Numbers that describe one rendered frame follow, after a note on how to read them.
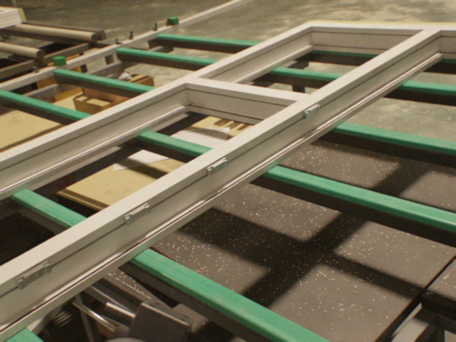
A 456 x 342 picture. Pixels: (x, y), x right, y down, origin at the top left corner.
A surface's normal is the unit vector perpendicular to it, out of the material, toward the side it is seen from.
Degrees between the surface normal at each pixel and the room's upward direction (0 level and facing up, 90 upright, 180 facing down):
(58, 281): 90
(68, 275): 90
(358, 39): 90
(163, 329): 54
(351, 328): 0
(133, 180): 0
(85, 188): 0
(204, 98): 90
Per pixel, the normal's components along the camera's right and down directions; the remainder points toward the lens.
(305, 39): 0.71, 0.22
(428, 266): -0.15, -0.88
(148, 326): -0.04, -0.15
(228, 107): -0.69, 0.42
